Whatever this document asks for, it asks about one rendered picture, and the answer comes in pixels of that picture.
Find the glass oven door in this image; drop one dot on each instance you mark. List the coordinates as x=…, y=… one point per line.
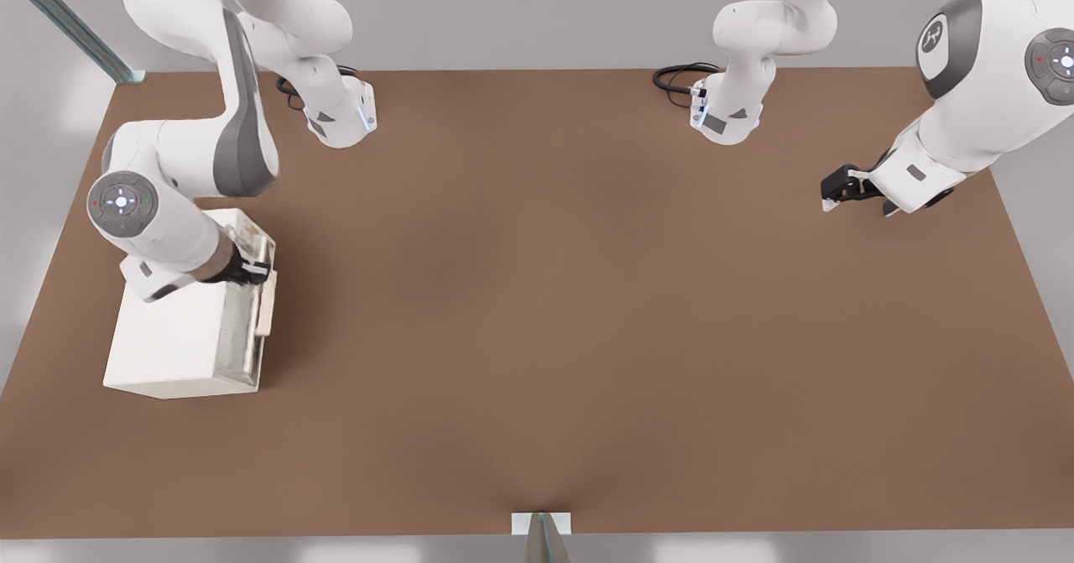
x=239, y=328

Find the white oven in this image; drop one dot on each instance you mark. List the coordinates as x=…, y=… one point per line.
x=172, y=341

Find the silver frame post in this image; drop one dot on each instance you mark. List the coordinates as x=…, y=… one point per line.
x=544, y=538
x=59, y=18

